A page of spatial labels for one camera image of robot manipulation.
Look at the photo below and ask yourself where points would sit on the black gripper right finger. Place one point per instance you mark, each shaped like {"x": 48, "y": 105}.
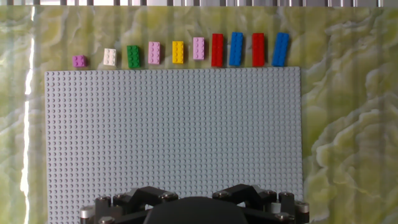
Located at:
{"x": 267, "y": 202}

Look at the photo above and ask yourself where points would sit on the small magenta Lego brick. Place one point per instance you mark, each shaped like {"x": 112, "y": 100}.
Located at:
{"x": 79, "y": 61}

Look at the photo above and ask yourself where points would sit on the red long Lego brick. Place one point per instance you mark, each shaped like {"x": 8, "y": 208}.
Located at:
{"x": 258, "y": 49}
{"x": 217, "y": 49}

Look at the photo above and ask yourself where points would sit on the white Lego brick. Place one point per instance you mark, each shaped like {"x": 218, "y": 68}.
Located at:
{"x": 109, "y": 57}

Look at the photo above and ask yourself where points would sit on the green Lego brick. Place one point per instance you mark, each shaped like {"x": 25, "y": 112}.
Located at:
{"x": 133, "y": 57}

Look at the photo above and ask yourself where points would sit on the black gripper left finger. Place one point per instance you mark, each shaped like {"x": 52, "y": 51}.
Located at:
{"x": 130, "y": 202}

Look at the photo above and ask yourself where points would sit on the yellow Lego brick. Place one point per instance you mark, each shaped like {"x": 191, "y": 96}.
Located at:
{"x": 178, "y": 52}

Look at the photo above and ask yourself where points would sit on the green marble pattern mat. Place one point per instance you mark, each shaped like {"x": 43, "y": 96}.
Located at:
{"x": 342, "y": 93}

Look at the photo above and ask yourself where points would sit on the blue long Lego brick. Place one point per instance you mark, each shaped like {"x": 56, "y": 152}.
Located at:
{"x": 236, "y": 49}
{"x": 280, "y": 49}

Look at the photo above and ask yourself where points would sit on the pink Lego brick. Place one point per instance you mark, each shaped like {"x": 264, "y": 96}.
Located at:
{"x": 154, "y": 53}
{"x": 198, "y": 48}

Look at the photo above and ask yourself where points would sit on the grey Lego baseplate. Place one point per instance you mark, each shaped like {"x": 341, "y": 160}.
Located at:
{"x": 171, "y": 124}

